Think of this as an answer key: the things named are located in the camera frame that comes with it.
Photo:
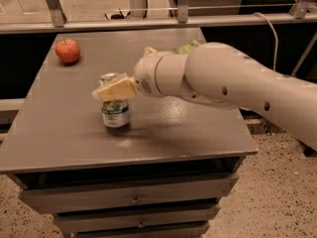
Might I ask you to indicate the green chip bag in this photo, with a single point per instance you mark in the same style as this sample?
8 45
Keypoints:
187 48

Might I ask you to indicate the bottom grey drawer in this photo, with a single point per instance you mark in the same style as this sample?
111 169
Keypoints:
179 230

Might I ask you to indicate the middle grey drawer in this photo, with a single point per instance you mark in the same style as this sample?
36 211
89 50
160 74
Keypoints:
137 218

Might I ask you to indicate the top grey drawer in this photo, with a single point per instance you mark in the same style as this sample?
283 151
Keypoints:
129 193

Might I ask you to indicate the grey drawer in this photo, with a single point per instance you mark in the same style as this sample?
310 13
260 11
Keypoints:
179 230
137 218
129 193

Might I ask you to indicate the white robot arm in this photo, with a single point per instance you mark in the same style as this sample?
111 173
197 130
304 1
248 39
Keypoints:
216 74

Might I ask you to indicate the grey drawer cabinet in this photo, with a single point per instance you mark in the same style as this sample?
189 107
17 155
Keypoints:
58 138

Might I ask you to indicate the white green 7up can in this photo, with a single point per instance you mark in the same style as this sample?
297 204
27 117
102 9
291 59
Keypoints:
115 108

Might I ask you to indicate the grey metal railing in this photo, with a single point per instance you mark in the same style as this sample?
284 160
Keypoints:
65 16

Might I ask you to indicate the red apple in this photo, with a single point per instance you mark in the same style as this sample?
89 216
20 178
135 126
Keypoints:
68 51

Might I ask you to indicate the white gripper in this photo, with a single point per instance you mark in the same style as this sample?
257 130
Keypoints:
146 72

